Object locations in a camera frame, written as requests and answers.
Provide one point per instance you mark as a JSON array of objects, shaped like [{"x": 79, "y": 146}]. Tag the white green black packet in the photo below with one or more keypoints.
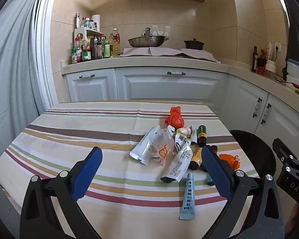
[{"x": 182, "y": 142}]

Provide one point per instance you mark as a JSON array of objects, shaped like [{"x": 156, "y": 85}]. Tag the small white bottle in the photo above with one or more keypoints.
[{"x": 183, "y": 131}]

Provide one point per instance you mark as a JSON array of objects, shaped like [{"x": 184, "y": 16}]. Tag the small orange plastic bag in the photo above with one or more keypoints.
[{"x": 229, "y": 160}]

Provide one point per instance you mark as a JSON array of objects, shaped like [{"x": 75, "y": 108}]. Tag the dark bottle yellow label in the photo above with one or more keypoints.
[{"x": 196, "y": 159}]

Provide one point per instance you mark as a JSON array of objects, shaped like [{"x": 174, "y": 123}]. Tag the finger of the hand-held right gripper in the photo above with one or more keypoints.
[{"x": 281, "y": 149}]

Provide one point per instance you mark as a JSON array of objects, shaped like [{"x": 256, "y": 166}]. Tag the white spice shelf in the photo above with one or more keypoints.
[{"x": 79, "y": 32}]

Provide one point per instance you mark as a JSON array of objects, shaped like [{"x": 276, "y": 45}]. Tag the white wall outlet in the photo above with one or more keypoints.
[{"x": 278, "y": 46}]

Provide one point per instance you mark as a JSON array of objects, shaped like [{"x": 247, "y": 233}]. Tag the small brown bottle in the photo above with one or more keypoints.
[{"x": 214, "y": 148}]

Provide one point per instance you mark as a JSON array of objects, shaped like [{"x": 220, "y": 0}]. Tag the white door frame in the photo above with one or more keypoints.
[{"x": 44, "y": 54}]

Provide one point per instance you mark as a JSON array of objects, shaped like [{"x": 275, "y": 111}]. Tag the paper towel roll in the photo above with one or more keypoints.
[{"x": 96, "y": 22}]

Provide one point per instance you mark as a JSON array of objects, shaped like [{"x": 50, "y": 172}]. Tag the small green packet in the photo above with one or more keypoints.
[{"x": 209, "y": 181}]

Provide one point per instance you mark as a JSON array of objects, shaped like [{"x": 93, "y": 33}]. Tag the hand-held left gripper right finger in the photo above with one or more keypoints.
[{"x": 214, "y": 169}]

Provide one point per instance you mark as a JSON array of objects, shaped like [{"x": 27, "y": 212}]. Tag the metal wok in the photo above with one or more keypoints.
[{"x": 147, "y": 42}]

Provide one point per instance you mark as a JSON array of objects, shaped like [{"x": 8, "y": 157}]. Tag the white plastic bowl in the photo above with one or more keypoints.
[{"x": 295, "y": 81}]

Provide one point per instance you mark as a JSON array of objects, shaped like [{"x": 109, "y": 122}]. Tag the group of condiment bottles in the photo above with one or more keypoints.
[{"x": 102, "y": 49}]

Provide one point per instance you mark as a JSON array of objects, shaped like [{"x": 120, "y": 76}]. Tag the long white foil pouch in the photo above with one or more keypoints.
[{"x": 144, "y": 147}]

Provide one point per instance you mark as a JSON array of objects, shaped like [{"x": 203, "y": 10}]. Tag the white stick tube green print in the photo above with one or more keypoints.
[{"x": 194, "y": 137}]

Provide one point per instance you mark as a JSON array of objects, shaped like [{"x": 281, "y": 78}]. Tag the light blue tube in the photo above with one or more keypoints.
[{"x": 188, "y": 196}]

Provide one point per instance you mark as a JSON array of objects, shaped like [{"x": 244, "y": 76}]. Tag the wide white cabinet door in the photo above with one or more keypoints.
[{"x": 172, "y": 89}]

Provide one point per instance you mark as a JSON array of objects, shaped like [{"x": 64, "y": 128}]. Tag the narrow white cabinet door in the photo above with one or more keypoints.
[{"x": 92, "y": 89}]

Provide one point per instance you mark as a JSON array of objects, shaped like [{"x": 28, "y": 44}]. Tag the red brown figure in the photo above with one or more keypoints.
[{"x": 263, "y": 54}]

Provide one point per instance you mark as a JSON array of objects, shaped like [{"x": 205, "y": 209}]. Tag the white squeeze pouch black cap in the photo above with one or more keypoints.
[{"x": 177, "y": 166}]

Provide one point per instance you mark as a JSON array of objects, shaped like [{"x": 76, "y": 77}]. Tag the black cup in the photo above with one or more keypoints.
[{"x": 261, "y": 62}]

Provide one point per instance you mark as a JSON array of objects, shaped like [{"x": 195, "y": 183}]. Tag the beige kitchen countertop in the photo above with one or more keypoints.
[{"x": 164, "y": 61}]

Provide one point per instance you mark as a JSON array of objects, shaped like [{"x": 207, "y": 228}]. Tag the white jar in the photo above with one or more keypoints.
[{"x": 270, "y": 68}]

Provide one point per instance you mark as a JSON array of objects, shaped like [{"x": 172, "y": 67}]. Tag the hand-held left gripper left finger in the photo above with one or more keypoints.
[{"x": 89, "y": 169}]

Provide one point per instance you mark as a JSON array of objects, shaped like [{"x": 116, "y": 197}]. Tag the white yellow packet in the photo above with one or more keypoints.
[{"x": 270, "y": 51}]

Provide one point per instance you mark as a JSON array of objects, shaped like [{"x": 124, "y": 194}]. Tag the red flat item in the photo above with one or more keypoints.
[{"x": 297, "y": 86}]

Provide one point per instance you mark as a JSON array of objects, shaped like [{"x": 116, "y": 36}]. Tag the black trash bin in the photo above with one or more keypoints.
[{"x": 254, "y": 149}]

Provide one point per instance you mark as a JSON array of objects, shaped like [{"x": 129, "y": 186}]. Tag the tall dark glass bottle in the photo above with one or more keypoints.
[{"x": 254, "y": 59}]

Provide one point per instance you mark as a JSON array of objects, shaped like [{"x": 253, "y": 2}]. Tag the black clay pot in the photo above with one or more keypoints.
[{"x": 194, "y": 45}]

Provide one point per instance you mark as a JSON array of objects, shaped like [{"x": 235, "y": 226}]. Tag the red plastic bag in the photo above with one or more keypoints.
[{"x": 174, "y": 120}]

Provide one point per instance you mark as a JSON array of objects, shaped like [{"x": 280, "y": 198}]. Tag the clear bag with orange print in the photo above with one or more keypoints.
[{"x": 164, "y": 147}]

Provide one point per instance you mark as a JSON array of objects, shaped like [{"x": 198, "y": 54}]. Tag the white wall rack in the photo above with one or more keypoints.
[{"x": 162, "y": 31}]

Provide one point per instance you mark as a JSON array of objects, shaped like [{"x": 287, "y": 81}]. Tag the small red box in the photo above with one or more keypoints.
[{"x": 261, "y": 71}]

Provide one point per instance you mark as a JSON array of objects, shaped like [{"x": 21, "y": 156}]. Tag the small white sachet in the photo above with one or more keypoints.
[{"x": 171, "y": 129}]

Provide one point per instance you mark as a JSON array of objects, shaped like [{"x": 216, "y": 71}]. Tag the dark hanging cloth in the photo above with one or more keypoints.
[{"x": 295, "y": 17}]

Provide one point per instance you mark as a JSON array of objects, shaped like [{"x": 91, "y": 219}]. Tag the grey curtain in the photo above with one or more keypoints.
[{"x": 12, "y": 79}]

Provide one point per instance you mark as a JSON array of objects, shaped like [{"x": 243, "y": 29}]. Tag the dark bottle green label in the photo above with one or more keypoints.
[{"x": 202, "y": 135}]

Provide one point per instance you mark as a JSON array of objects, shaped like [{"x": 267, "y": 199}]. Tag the white stove cover cloth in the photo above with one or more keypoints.
[{"x": 164, "y": 52}]

